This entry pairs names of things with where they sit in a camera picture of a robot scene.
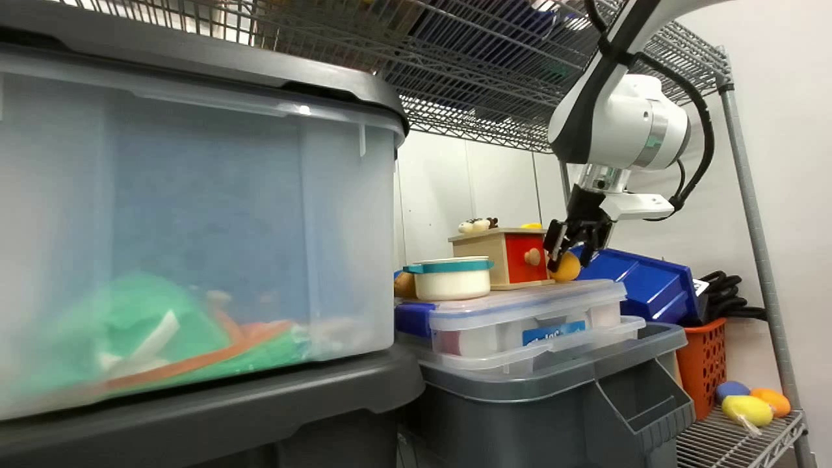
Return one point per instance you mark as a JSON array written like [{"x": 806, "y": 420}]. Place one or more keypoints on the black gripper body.
[{"x": 583, "y": 225}]

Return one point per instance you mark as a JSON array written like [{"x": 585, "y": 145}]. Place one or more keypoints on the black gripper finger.
[
  {"x": 583, "y": 254},
  {"x": 552, "y": 257}
]

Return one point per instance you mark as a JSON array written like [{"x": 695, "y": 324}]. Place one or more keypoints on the yellow round plush toy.
[{"x": 566, "y": 270}]

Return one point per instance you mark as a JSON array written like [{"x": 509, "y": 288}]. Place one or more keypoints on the brown bread plush toy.
[{"x": 404, "y": 285}]

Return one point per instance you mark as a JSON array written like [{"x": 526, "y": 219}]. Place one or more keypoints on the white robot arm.
[{"x": 631, "y": 105}]

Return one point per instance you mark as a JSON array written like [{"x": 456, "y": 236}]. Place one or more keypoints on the yellow banana toy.
[{"x": 531, "y": 227}]

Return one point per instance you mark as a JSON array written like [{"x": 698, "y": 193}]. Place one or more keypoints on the blue plush toy on shelf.
[{"x": 730, "y": 388}]

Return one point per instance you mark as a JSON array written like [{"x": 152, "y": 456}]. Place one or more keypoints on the yellow plush toy on shelf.
[{"x": 750, "y": 413}]

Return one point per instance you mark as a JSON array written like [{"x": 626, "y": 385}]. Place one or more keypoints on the orange plush toy on shelf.
[{"x": 772, "y": 398}]

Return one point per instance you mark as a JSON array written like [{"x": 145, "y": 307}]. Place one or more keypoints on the red wooden drawer box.
[{"x": 514, "y": 257}]

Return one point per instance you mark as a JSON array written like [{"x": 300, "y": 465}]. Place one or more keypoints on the clear flat plastic container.
[{"x": 514, "y": 326}]

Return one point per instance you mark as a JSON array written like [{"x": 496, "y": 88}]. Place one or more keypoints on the blue plastic bin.
[{"x": 655, "y": 289}]

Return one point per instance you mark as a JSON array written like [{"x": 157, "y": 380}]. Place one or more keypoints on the white bowl teal lid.
[{"x": 451, "y": 276}]

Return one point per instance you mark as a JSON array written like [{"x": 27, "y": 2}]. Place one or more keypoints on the orange mesh basket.
[{"x": 702, "y": 366}]

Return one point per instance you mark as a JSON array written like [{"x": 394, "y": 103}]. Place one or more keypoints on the grey storage bin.
[{"x": 615, "y": 406}]

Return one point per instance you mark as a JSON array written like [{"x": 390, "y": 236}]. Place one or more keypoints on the large grey lower tote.
[{"x": 336, "y": 414}]

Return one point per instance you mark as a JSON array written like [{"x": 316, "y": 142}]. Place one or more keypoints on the large clear storage tote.
[{"x": 178, "y": 210}]

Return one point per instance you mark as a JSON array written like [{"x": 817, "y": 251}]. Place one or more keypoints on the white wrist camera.
[{"x": 635, "y": 207}]

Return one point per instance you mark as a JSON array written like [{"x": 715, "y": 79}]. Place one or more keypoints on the wire shelf rack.
[{"x": 531, "y": 75}]

